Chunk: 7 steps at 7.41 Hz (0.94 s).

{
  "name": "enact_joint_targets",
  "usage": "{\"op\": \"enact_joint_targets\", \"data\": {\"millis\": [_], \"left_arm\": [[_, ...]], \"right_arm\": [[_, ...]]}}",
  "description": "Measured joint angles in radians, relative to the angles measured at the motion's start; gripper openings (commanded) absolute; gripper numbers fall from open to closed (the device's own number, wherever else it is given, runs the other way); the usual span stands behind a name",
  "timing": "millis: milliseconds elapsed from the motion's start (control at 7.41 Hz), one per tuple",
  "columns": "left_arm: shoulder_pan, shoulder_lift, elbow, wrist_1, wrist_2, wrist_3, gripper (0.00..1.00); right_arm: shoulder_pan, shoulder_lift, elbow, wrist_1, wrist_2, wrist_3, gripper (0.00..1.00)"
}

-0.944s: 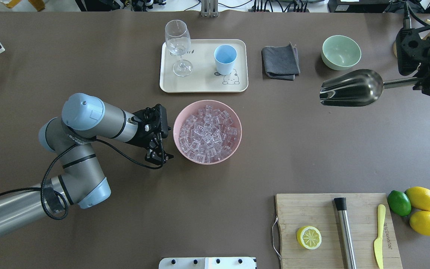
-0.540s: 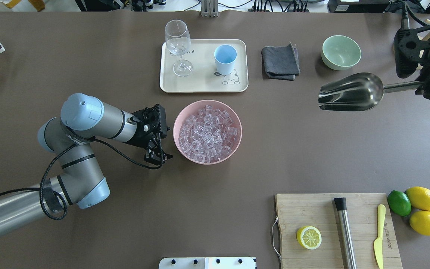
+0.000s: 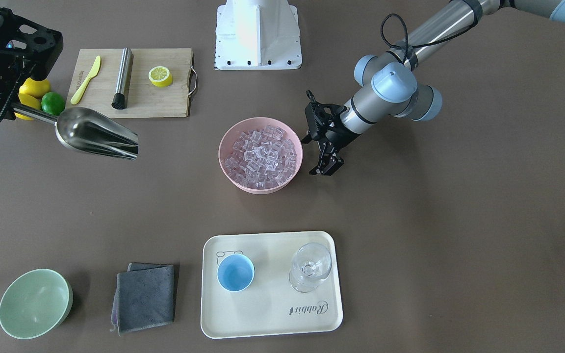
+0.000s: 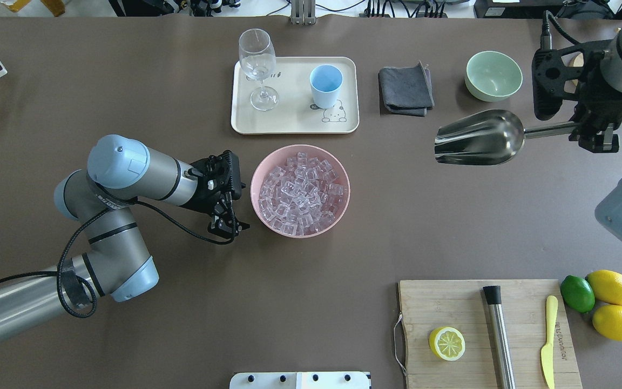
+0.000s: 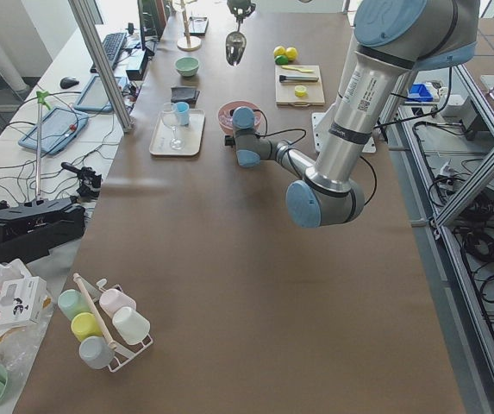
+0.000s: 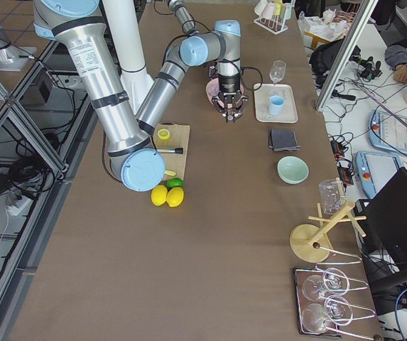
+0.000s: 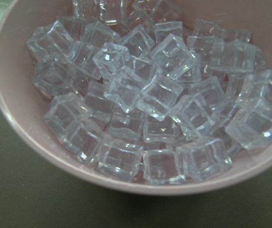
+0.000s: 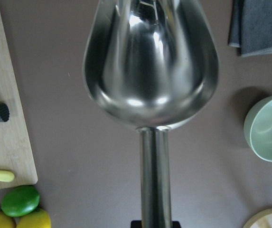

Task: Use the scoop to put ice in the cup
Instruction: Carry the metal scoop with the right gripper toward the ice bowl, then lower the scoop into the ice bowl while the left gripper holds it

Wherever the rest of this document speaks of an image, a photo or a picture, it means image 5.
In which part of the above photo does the black keyboard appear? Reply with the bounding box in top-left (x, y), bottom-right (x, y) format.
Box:
top-left (102, 32), bottom-right (128, 70)

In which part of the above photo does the upper yellow lemon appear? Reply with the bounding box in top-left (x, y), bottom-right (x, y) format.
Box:
top-left (285, 47), bottom-right (298, 61)

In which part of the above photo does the black glass tray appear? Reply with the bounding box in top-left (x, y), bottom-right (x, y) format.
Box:
top-left (188, 16), bottom-right (209, 36)

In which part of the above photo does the blue teach pendant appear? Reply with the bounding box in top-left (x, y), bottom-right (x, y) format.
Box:
top-left (41, 107), bottom-right (90, 155)
top-left (73, 74), bottom-right (113, 113)

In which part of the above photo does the metal ice scoop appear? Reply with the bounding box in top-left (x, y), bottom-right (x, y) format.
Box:
top-left (225, 20), bottom-right (247, 66)

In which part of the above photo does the yellow plastic knife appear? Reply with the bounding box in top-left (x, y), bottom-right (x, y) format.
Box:
top-left (281, 65), bottom-right (314, 73)

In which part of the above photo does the lower yellow lemon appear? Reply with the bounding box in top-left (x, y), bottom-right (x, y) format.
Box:
top-left (273, 46), bottom-right (285, 57)

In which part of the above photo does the pink bowl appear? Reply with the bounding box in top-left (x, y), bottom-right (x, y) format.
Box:
top-left (217, 100), bottom-right (259, 135)

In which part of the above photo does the light blue cup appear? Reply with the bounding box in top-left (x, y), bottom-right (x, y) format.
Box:
top-left (175, 101), bottom-right (190, 126)

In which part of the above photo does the light green bowl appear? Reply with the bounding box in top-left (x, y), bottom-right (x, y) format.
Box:
top-left (174, 56), bottom-right (200, 78)

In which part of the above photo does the bamboo cutting board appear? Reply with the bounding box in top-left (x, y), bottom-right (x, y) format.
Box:
top-left (275, 65), bottom-right (325, 106)

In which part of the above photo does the blue teach pendant far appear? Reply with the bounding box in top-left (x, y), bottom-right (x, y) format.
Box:
top-left (73, 74), bottom-right (113, 113)

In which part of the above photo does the aluminium frame post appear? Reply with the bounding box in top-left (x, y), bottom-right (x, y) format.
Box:
top-left (68, 0), bottom-right (133, 133)

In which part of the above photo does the white cup rack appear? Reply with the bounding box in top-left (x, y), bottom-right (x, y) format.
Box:
top-left (72, 273), bottom-right (154, 373)

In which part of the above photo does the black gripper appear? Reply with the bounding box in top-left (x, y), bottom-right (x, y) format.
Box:
top-left (227, 0), bottom-right (255, 17)

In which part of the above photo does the grey folded cloth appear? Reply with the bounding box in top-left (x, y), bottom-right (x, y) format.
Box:
top-left (171, 86), bottom-right (200, 104)

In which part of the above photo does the wooden cup tree stand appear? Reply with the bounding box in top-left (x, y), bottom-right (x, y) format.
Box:
top-left (172, 0), bottom-right (202, 52)

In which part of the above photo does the black monitor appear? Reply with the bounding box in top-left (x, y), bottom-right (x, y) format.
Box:
top-left (137, 0), bottom-right (167, 57)

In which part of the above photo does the cream serving tray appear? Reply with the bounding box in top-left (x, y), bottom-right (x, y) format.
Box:
top-left (148, 109), bottom-right (205, 157)

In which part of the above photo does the black computer mouse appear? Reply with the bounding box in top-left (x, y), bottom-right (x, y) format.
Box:
top-left (59, 77), bottom-right (79, 89)

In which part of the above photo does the yellow lemon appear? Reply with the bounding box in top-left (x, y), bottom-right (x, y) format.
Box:
top-left (273, 46), bottom-right (285, 57)
top-left (285, 47), bottom-right (298, 61)

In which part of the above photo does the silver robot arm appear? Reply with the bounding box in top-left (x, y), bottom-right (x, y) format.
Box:
top-left (232, 1), bottom-right (479, 228)

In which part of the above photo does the steel muddler black tip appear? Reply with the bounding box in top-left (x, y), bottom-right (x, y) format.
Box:
top-left (278, 74), bottom-right (319, 83)

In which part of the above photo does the white product box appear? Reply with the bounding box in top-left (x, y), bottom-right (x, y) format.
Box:
top-left (0, 277), bottom-right (47, 328)

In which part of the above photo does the half lemon slice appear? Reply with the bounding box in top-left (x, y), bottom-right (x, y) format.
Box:
top-left (294, 85), bottom-right (307, 97)

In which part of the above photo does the grey power box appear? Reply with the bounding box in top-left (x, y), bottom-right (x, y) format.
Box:
top-left (441, 95), bottom-right (487, 141)

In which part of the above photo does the green lime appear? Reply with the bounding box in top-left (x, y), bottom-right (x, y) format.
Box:
top-left (274, 55), bottom-right (289, 66)

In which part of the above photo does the clear wine glass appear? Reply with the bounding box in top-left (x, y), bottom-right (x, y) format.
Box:
top-left (160, 103), bottom-right (184, 150)

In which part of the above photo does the blue parts bin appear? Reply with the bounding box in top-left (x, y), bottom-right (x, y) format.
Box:
top-left (407, 83), bottom-right (440, 103)

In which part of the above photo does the blue teach pendant near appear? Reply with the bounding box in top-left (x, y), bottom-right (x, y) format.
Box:
top-left (41, 107), bottom-right (90, 155)

